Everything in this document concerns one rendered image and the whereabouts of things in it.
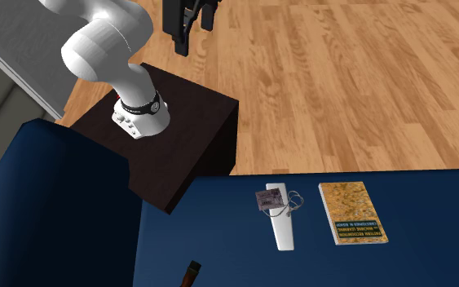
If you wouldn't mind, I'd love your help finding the brown bottle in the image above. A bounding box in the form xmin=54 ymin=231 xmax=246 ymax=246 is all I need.
xmin=179 ymin=260 xmax=203 ymax=287

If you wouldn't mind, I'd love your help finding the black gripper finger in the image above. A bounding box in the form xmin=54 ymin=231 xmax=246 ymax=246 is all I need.
xmin=199 ymin=5 xmax=218 ymax=32
xmin=163 ymin=9 xmax=199 ymax=57

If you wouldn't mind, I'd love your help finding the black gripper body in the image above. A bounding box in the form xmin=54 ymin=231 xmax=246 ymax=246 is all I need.
xmin=161 ymin=0 xmax=223 ymax=15

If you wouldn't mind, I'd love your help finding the dark brown robot stand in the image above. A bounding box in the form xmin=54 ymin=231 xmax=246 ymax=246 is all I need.
xmin=69 ymin=62 xmax=240 ymax=215

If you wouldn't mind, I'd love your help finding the grey white table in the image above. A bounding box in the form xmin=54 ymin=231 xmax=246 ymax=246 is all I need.
xmin=0 ymin=0 xmax=80 ymax=121

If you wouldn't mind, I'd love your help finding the white remote control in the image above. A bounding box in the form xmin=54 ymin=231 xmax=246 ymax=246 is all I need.
xmin=265 ymin=183 xmax=296 ymax=252

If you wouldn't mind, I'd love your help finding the yellow patterned book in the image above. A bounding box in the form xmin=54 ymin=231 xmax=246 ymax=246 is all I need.
xmin=317 ymin=181 xmax=390 ymax=246

